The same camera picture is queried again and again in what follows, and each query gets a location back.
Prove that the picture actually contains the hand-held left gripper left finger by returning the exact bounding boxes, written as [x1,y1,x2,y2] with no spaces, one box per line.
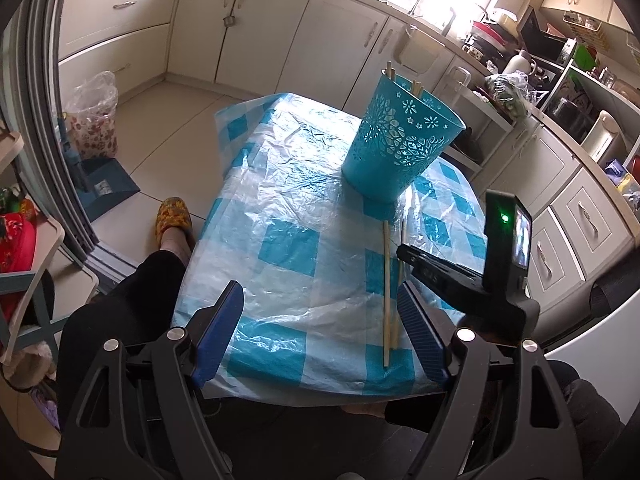
[55,280,246,480]

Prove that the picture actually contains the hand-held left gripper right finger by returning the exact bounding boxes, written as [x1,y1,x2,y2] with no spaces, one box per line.
[397,280,582,480]

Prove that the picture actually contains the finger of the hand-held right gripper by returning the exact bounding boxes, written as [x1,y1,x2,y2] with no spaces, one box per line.
[397,243,487,290]
[414,263,486,316]

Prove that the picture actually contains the turquoise perforated plastic basket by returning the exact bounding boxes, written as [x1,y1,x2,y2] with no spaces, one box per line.
[341,74,467,204]

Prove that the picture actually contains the cream base cabinet row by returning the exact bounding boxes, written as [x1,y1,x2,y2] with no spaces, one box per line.
[470,110,640,311]

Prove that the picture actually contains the person's left leg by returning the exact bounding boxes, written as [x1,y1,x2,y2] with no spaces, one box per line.
[57,227,197,428]

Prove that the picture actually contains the person's leg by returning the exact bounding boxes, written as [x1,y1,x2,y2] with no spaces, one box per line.
[57,227,197,428]
[545,360,628,480]

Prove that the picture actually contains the yellow floral slipper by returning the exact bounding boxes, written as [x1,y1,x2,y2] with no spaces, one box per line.
[154,197,197,252]

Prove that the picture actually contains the blue food packet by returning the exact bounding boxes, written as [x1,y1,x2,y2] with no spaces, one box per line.
[604,159,637,187]

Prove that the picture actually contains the steel stockpot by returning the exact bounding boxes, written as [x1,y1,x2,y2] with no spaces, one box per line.
[550,97,597,137]

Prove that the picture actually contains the bag of green vegetables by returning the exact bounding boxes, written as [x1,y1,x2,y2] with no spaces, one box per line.
[485,72,547,122]

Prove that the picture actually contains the blue white checked plastic tablecloth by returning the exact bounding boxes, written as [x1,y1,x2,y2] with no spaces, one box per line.
[170,91,488,408]

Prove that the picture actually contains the person's right leg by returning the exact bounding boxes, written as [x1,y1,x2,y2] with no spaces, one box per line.
[545,360,628,480]

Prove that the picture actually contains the blue dustpan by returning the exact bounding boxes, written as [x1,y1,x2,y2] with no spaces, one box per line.
[62,115,142,221]

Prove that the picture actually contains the white thermos jug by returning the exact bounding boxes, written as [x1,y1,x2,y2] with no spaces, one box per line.
[502,52,532,79]

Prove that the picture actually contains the light blue shelf rack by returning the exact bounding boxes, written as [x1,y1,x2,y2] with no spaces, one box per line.
[0,130,66,363]

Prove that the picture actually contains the red lidded bowls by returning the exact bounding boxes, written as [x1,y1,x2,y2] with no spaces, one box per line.
[466,20,507,57]

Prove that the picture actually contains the red bag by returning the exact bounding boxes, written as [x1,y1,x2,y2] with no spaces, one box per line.
[0,212,37,273]

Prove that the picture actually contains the black microwave oven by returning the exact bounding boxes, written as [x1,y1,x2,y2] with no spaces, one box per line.
[519,7,577,62]

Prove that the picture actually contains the white rice cooker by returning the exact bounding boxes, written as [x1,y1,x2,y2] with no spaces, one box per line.
[492,8,522,32]

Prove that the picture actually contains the clear bag with floral cloth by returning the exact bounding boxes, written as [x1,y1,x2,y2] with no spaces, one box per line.
[64,71,120,161]

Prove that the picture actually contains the cream double door cabinet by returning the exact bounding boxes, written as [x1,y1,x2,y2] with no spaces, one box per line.
[167,0,392,111]

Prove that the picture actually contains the cream drawer cabinet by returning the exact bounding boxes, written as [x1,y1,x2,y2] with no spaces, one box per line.
[57,0,183,97]

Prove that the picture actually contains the grey sliding door frame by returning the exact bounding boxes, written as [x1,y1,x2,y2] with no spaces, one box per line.
[0,0,126,286]

